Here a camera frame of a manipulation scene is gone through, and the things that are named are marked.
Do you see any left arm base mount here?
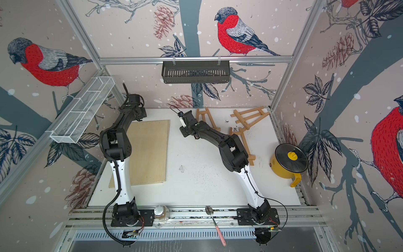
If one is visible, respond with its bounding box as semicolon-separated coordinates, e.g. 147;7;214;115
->
111;209;154;228

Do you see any white wire mesh basket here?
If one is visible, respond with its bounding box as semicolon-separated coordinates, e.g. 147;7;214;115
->
50;76;115;143

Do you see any small glass jar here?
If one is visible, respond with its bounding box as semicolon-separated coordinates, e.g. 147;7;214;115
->
154;205;169;222

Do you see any plywood board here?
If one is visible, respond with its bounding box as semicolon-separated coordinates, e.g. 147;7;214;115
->
127;120;170;186

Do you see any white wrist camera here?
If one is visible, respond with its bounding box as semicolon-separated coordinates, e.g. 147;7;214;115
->
177;111;187;128

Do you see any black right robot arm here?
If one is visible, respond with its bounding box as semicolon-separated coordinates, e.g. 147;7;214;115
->
177;111;280;226

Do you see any small circuit board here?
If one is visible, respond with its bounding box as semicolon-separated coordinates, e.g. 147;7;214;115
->
122;230;142;239

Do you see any black disc yellow knob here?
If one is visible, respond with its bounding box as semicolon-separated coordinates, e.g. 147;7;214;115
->
269;143;308;188

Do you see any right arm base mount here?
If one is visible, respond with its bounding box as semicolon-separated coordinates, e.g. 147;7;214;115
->
234;208;280;226

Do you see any wooden easel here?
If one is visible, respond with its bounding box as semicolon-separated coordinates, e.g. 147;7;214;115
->
196;108;221;132
229;127;256;166
230;107;270;130

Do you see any black hanging basket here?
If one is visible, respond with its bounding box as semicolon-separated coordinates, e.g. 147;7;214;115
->
162;60;230;84

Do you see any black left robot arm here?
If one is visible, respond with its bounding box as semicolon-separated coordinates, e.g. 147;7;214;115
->
100;94;147;227

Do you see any spoon with pink handle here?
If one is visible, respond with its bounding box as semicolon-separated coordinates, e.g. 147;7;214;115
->
205;206;227;247

